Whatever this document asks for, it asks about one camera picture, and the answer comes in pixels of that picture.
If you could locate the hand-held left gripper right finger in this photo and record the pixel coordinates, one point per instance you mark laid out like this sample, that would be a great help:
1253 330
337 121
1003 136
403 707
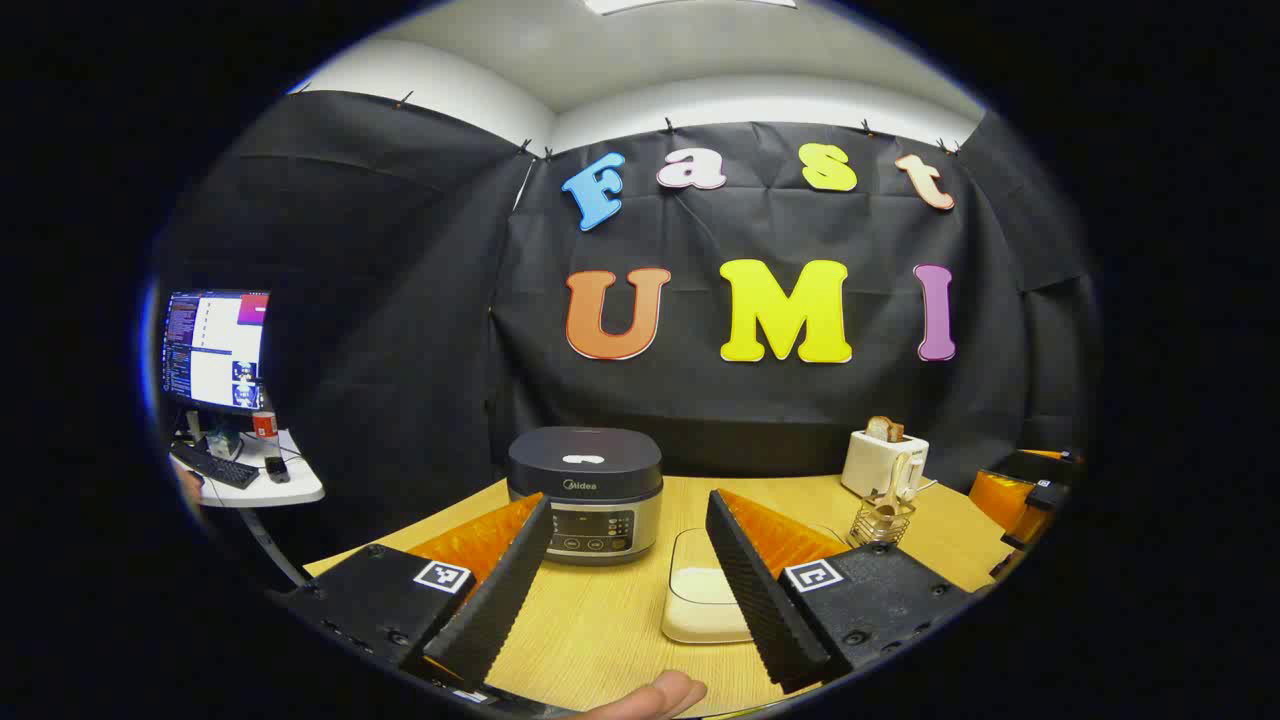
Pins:
760 600

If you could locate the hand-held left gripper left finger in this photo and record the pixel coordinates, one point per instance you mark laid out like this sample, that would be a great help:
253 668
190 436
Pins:
500 600

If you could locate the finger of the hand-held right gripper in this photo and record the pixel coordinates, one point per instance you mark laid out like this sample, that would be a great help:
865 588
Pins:
1000 500
1040 462

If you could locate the black silver rice cooker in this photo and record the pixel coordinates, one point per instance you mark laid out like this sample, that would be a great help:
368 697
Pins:
585 470

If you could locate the clear plastic container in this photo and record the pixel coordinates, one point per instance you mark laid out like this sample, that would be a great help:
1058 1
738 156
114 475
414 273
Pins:
690 622

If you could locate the toast slice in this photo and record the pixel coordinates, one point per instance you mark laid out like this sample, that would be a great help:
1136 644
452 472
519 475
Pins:
885 429

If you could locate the white toaster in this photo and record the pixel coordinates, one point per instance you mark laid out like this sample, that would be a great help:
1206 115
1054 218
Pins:
868 462

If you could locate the white side table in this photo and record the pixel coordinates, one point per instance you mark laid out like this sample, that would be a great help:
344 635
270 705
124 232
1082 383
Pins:
292 490

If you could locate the black phone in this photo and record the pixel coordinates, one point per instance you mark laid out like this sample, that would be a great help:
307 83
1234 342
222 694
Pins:
277 469

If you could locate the red label cola bottle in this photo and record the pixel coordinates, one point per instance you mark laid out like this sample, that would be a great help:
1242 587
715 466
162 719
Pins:
265 425

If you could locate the black keyboard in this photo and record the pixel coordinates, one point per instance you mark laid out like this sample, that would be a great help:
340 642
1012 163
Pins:
215 467

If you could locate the computer monitor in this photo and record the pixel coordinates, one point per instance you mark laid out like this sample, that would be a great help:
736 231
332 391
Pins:
215 350

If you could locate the ceiling light panel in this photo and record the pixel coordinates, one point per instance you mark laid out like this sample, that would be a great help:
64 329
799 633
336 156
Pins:
690 5

